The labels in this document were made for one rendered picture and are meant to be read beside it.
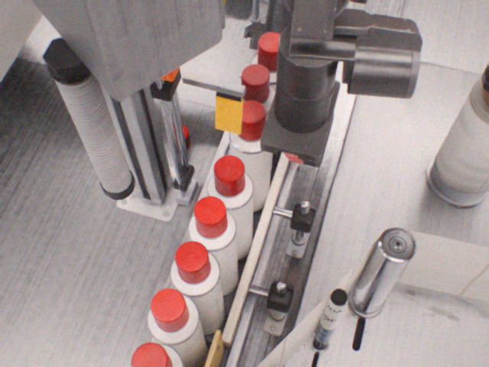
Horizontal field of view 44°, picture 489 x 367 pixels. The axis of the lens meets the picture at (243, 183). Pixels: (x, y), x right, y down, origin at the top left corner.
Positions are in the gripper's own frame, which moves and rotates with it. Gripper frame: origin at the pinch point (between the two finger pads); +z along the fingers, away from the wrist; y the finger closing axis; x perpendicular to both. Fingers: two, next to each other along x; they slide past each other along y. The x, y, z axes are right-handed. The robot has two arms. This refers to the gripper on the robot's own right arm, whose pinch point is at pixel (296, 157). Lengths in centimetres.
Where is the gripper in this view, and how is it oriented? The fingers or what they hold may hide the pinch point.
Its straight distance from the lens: 71.3
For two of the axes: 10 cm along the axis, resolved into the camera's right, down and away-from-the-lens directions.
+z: 0.1, 4.9, 8.7
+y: 2.8, -8.4, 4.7
